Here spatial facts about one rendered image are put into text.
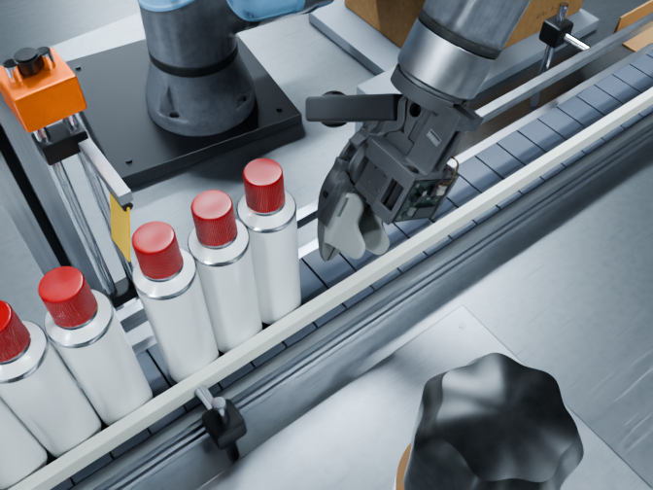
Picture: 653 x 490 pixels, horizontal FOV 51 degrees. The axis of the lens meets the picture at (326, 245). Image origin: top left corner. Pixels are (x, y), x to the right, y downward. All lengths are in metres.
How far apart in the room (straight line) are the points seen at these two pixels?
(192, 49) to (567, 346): 0.56
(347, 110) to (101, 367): 0.31
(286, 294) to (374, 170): 0.15
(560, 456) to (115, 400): 0.40
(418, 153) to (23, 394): 0.37
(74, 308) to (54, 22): 0.79
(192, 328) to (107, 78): 0.55
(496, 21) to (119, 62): 0.66
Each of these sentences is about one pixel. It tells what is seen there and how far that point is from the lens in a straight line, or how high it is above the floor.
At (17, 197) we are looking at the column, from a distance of 0.63.
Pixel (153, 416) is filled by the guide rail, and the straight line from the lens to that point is 0.65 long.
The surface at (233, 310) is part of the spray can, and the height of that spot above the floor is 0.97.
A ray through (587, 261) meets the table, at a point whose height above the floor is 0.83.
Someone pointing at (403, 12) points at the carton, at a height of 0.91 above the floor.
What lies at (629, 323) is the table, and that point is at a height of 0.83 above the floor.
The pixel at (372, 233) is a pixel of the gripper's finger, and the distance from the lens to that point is 0.67.
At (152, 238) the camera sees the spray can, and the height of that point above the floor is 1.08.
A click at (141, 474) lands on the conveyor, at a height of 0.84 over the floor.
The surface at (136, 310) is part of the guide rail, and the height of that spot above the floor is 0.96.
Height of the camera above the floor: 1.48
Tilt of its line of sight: 52 degrees down
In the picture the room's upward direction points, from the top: straight up
